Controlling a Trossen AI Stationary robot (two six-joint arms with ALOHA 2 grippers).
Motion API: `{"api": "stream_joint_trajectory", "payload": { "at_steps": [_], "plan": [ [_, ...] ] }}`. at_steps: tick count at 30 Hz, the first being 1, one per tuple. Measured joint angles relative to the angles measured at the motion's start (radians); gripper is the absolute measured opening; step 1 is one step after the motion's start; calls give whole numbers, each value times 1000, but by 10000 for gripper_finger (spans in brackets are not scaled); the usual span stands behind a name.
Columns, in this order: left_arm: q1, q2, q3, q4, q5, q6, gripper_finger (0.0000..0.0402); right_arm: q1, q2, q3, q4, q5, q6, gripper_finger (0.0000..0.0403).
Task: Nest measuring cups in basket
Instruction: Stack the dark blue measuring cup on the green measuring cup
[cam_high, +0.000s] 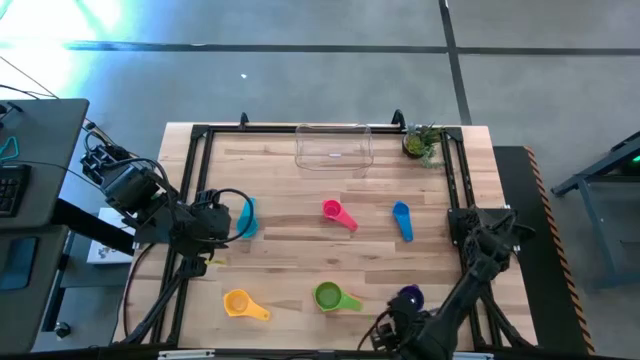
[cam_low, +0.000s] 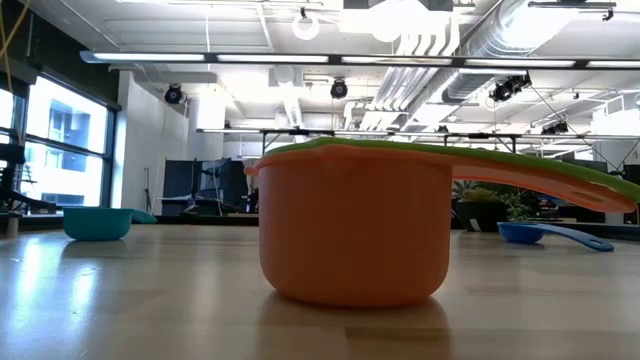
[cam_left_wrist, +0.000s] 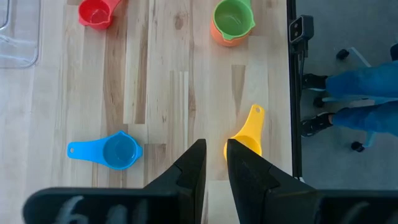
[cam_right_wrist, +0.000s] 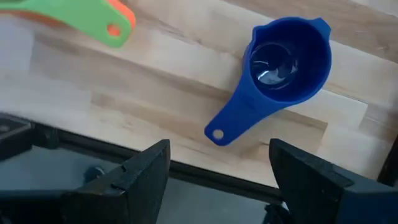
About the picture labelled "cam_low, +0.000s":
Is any large office window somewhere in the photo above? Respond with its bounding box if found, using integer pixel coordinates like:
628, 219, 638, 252
0, 73, 120, 209

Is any overhead light bar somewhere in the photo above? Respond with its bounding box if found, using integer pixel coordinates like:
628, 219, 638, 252
196, 127, 640, 142
79, 49, 640, 72

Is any small potted plant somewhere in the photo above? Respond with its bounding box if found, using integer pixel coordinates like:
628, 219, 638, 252
451, 180, 540, 234

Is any silver ventilation duct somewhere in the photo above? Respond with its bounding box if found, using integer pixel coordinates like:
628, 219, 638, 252
441, 0, 576, 105

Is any black aluminium table frame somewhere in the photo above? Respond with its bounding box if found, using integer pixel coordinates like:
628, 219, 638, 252
0, 212, 640, 241

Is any teal measuring cup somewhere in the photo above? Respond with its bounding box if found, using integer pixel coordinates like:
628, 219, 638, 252
62, 207, 158, 243

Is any green measuring cup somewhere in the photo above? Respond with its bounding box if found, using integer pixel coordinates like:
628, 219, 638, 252
264, 136, 640, 204

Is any yellow hanging cable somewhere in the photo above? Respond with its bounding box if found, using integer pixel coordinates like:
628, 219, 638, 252
0, 0, 32, 96

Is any blue measuring cup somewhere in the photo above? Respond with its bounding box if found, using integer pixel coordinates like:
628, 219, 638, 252
497, 221, 615, 253

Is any orange measuring cup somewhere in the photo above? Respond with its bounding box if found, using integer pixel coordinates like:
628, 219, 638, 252
243, 144, 637, 307

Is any white ring ceiling lamp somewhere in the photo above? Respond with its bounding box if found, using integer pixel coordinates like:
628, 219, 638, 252
291, 13, 321, 42

